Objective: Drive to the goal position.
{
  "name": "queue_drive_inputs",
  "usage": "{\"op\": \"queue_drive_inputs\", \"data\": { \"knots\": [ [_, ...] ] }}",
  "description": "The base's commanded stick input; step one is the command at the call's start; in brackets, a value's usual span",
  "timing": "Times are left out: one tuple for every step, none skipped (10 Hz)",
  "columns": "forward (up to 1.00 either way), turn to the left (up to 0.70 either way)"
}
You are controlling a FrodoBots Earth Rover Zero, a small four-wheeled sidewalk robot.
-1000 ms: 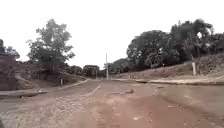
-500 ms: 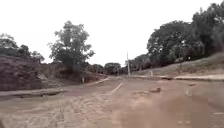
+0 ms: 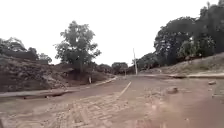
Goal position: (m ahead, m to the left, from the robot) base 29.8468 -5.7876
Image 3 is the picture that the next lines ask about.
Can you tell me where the dark bush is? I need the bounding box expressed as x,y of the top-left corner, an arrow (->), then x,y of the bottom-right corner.
111,61 -> 129,75

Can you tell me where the pale pole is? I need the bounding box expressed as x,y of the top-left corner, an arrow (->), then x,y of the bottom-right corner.
132,47 -> 139,76

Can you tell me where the leafy green tree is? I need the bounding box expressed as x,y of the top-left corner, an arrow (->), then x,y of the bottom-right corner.
54,20 -> 102,74

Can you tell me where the dirt-covered brick road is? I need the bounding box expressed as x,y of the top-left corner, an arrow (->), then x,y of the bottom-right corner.
0,74 -> 224,128

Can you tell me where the brown stone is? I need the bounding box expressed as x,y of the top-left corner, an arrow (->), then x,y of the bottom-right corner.
207,79 -> 218,86
165,86 -> 180,95

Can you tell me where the pale concrete kerb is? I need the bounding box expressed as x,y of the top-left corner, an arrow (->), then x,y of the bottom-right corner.
138,72 -> 224,80
0,75 -> 118,99

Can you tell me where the row of dark trees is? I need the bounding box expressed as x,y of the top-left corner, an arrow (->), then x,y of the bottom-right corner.
133,0 -> 224,69

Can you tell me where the brown earth bank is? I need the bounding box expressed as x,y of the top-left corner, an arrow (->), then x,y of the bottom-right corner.
0,53 -> 116,93

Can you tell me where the grassy earth slope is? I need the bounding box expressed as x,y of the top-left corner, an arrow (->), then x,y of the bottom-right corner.
139,52 -> 224,76

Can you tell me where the group of low trees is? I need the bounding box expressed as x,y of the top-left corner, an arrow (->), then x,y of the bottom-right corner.
0,36 -> 53,64

